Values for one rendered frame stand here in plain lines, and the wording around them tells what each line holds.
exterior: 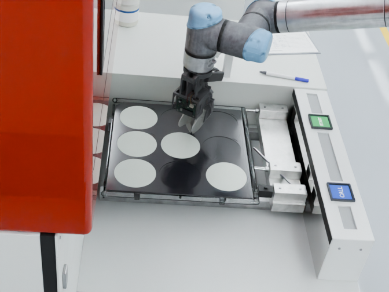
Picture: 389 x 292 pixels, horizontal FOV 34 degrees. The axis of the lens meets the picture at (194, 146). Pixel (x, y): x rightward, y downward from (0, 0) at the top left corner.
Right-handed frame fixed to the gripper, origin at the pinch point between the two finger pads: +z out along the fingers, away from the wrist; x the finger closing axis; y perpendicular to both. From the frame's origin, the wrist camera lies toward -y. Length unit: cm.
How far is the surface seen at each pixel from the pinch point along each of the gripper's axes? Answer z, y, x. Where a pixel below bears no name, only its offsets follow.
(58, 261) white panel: -25, 70, 11
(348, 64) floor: 92, -214, 2
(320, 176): -4.5, 4.3, 35.6
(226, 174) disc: 1.5, 10.0, 14.6
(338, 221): -4.5, 15.6, 43.7
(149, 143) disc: 1.5, 10.8, -6.8
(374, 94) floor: 92, -192, 24
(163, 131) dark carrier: 1.5, 4.6, -6.3
